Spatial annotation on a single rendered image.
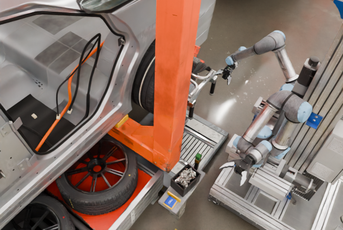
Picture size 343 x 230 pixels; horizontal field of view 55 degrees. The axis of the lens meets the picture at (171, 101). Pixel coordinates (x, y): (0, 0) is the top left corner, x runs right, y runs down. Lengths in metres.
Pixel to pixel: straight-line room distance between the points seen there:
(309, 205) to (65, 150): 2.07
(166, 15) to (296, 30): 3.87
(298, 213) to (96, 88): 1.96
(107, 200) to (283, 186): 1.28
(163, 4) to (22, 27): 1.90
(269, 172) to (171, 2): 1.51
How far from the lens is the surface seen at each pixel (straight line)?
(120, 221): 2.66
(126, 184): 2.66
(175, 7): 1.59
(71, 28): 3.14
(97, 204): 2.64
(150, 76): 2.58
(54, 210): 2.66
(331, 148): 2.42
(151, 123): 3.33
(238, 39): 4.86
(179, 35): 1.65
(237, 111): 3.86
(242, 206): 3.00
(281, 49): 2.75
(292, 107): 2.05
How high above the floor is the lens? 2.86
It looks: 48 degrees down
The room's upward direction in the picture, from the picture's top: 5 degrees clockwise
